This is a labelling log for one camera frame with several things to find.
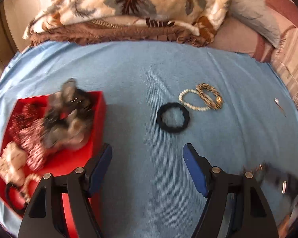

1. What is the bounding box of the black butterfly hair claw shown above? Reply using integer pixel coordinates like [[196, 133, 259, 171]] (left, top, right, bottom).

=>
[[243, 162, 298, 235]]

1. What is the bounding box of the leopard print scrunchie bracelet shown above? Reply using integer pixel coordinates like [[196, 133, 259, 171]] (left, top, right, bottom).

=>
[[195, 83, 224, 111]]

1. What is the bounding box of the black hair tie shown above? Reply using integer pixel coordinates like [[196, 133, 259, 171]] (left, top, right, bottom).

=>
[[156, 102, 191, 133]]

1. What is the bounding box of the white pearl bracelet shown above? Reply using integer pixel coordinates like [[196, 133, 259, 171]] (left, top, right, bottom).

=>
[[178, 88, 212, 112]]

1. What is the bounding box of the red jewelry tray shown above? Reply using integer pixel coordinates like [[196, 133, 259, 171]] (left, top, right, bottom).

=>
[[0, 91, 106, 237]]

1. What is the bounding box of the thin black hair band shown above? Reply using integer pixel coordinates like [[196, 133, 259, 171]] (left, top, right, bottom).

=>
[[5, 182, 28, 215]]

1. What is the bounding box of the white printed scrunchie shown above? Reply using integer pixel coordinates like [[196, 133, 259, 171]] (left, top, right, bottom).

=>
[[0, 142, 26, 186]]

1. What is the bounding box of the red white patterned scrunchie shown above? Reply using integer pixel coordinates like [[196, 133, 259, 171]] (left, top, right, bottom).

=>
[[8, 103, 47, 171]]

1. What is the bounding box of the grey fluffy scrunchie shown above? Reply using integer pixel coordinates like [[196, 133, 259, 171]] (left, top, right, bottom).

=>
[[43, 78, 94, 152]]

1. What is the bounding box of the light blue bed cloth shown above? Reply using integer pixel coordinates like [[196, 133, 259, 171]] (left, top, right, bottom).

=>
[[0, 41, 298, 237]]

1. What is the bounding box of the striped beige pillow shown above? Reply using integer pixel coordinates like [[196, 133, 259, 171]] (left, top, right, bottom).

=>
[[271, 28, 298, 110]]

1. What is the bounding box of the pink bed sheet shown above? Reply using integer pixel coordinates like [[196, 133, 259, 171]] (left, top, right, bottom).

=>
[[208, 0, 298, 62]]

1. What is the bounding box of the grey blue pillow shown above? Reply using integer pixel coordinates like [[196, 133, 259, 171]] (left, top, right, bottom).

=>
[[229, 0, 281, 47]]

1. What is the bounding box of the floral leaf quilt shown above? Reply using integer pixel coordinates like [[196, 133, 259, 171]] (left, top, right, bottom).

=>
[[23, 0, 231, 47]]

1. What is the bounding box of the pink bead bracelet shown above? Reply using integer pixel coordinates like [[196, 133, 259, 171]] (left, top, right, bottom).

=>
[[20, 172, 42, 203]]

